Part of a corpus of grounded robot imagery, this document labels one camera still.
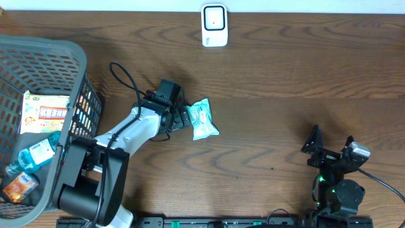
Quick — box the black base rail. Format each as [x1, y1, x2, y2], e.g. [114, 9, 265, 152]
[56, 216, 374, 228]

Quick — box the grey plastic shopping basket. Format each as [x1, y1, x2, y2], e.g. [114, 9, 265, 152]
[1, 35, 102, 227]

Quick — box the teal wet wipes pack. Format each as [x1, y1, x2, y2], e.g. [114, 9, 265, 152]
[185, 98, 220, 141]

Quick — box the yellow tissue pack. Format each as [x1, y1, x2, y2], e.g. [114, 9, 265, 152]
[20, 90, 70, 134]

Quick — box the orange small tissue packet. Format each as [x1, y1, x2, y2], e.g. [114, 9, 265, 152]
[2, 172, 39, 203]

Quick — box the blue mouthwash bottle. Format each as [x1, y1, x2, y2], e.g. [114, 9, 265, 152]
[5, 131, 61, 177]

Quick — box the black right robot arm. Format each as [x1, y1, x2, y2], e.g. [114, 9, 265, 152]
[301, 125, 371, 218]

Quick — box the white barcode scanner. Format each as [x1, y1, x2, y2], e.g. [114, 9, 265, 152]
[201, 3, 228, 48]

